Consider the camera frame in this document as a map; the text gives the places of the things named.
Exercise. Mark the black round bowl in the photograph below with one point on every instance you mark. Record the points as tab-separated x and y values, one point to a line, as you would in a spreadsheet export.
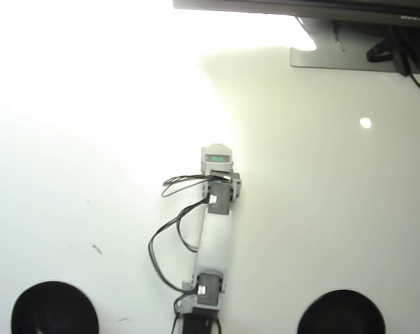
53	309
340	313

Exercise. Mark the grey gripper with motor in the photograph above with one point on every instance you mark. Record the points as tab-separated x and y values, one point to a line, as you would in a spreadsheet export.
216	165

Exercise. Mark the dark computer monitor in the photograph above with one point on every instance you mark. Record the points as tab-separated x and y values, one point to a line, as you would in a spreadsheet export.
300	7

